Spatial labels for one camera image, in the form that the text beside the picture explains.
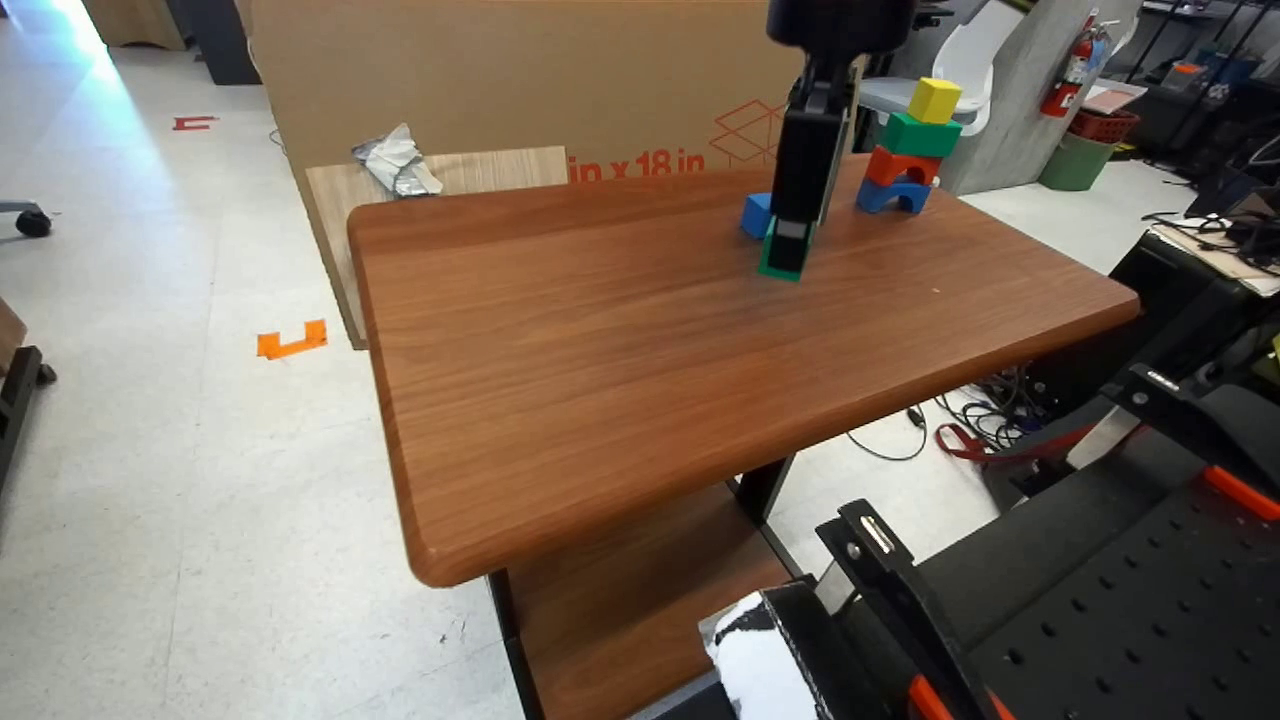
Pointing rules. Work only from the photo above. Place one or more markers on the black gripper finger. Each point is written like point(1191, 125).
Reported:
point(832, 174)
point(792, 201)

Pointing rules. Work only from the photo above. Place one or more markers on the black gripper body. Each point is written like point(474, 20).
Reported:
point(825, 95)

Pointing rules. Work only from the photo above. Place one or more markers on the green rectangular foam block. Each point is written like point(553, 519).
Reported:
point(782, 261)

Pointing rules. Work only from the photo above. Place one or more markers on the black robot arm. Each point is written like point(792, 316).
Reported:
point(842, 20)

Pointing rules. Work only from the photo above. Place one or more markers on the blue rectangular foam block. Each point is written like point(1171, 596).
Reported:
point(758, 217)

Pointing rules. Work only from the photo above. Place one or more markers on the blue arch foam block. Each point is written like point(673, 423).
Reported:
point(873, 199)

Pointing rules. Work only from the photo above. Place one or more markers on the orange arch foam block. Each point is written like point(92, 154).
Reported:
point(890, 166)

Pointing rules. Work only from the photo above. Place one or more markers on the green foam block in stack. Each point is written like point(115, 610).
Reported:
point(919, 134)

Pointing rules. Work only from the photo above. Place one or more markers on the yellow foam block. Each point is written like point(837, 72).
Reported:
point(933, 103)

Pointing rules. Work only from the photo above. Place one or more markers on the white chair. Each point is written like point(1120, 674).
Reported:
point(980, 53)

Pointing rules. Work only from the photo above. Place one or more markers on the green bucket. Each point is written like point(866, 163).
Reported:
point(1074, 163)

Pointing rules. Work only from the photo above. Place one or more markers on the red fire extinguisher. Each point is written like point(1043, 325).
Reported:
point(1064, 72)

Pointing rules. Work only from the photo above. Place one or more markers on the large brown cardboard box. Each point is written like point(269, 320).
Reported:
point(534, 81)

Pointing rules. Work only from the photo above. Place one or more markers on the cluttered side workbench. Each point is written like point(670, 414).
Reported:
point(1220, 241)

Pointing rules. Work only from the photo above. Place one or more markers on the crumpled white grey cloth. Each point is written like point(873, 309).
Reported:
point(398, 163)

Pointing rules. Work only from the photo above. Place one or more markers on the wooden table leg panel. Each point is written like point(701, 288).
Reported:
point(626, 600)

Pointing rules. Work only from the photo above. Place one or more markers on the black caster wheel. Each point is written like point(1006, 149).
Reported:
point(28, 220)

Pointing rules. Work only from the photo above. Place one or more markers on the black furniture foot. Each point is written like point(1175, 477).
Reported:
point(19, 395)

